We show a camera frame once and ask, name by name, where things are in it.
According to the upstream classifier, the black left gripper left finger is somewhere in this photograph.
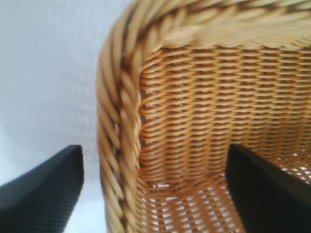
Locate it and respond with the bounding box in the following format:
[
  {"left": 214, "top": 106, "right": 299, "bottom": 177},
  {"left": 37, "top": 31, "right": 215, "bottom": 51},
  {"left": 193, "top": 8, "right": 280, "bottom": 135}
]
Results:
[{"left": 0, "top": 144, "right": 84, "bottom": 233}]

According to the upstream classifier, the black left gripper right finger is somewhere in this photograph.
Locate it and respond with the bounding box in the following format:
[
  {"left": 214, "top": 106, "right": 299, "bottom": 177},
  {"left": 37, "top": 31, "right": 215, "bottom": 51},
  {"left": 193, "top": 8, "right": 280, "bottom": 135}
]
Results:
[{"left": 225, "top": 143, "right": 311, "bottom": 233}]

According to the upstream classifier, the tan woven wicker basket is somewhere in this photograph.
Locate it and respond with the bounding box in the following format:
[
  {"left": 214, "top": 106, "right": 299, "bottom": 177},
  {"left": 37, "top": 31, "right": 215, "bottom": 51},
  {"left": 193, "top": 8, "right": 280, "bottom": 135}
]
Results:
[{"left": 96, "top": 0, "right": 311, "bottom": 233}]

